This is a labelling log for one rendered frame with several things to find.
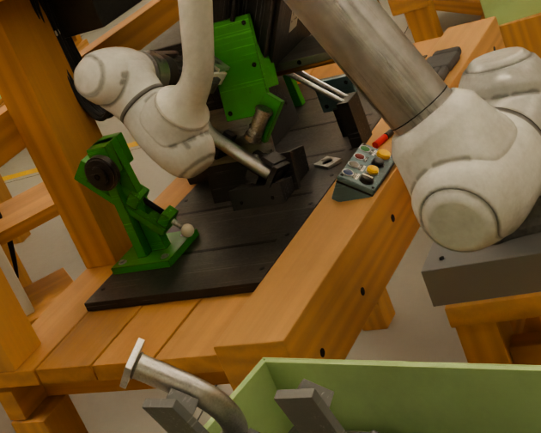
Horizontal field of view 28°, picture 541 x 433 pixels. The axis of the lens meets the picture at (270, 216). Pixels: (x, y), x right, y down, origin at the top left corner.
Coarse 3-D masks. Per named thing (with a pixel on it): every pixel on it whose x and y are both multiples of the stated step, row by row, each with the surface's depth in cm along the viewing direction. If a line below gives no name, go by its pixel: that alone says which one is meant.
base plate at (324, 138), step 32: (320, 128) 259; (192, 192) 252; (320, 192) 223; (192, 224) 234; (224, 224) 227; (256, 224) 220; (288, 224) 214; (192, 256) 218; (224, 256) 212; (256, 256) 206; (128, 288) 215; (160, 288) 210; (192, 288) 204; (224, 288) 200
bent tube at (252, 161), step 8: (216, 64) 225; (224, 64) 227; (216, 136) 229; (224, 136) 230; (216, 144) 229; (224, 144) 228; (232, 144) 228; (224, 152) 229; (232, 152) 228; (240, 152) 227; (248, 152) 227; (240, 160) 227; (248, 160) 226; (256, 160) 226; (256, 168) 226; (264, 168) 225; (264, 176) 225
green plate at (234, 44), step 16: (240, 16) 224; (224, 32) 226; (240, 32) 224; (224, 48) 227; (240, 48) 225; (256, 48) 224; (240, 64) 226; (256, 64) 225; (272, 64) 231; (224, 80) 229; (240, 80) 227; (256, 80) 226; (272, 80) 230; (224, 96) 230; (240, 96) 228; (256, 96) 227; (224, 112) 231; (240, 112) 229
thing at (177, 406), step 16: (144, 400) 119; (160, 400) 117; (176, 400) 116; (192, 400) 119; (160, 416) 118; (176, 416) 117; (192, 416) 118; (176, 432) 120; (192, 432) 119; (208, 432) 120
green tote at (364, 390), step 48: (240, 384) 153; (288, 384) 156; (336, 384) 151; (384, 384) 145; (432, 384) 141; (480, 384) 136; (528, 384) 132; (288, 432) 159; (384, 432) 150; (432, 432) 145; (480, 432) 141; (528, 432) 136
